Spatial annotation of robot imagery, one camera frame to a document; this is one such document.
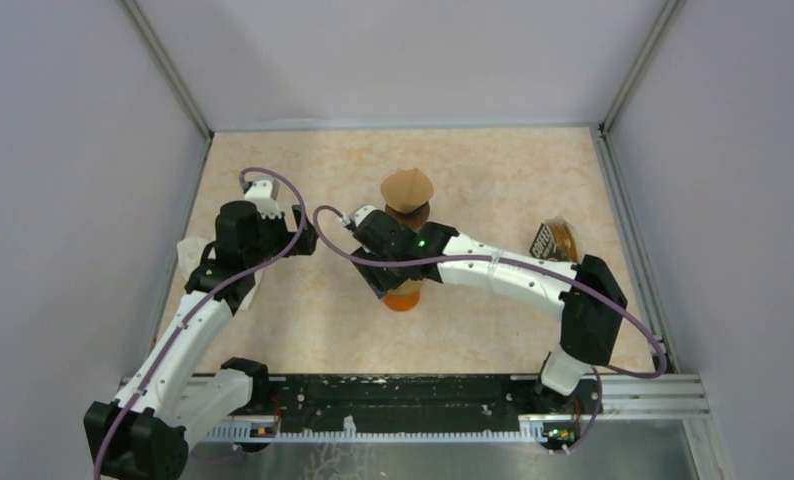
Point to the orange glass flask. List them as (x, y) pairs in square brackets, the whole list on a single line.
[(401, 302)]

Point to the left aluminium frame post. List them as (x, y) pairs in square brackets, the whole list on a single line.
[(163, 61)]

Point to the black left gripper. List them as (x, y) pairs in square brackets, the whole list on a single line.
[(288, 237)]

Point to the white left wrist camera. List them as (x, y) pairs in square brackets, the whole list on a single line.
[(263, 194)]

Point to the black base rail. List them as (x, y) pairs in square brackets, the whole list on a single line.
[(466, 408)]

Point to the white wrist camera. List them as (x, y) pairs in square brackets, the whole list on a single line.
[(263, 194), (351, 221)]

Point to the aluminium corner frame post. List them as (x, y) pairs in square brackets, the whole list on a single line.
[(666, 17)]

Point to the coffee filter box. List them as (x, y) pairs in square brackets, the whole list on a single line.
[(556, 240)]

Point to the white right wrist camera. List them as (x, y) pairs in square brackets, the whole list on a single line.
[(351, 221)]

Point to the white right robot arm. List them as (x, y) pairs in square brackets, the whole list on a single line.
[(583, 296)]

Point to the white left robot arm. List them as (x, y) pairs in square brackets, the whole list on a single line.
[(149, 429)]

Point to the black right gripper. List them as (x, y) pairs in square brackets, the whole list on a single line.
[(377, 281)]

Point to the brown paper coffee filter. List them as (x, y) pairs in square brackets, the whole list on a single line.
[(406, 190)]

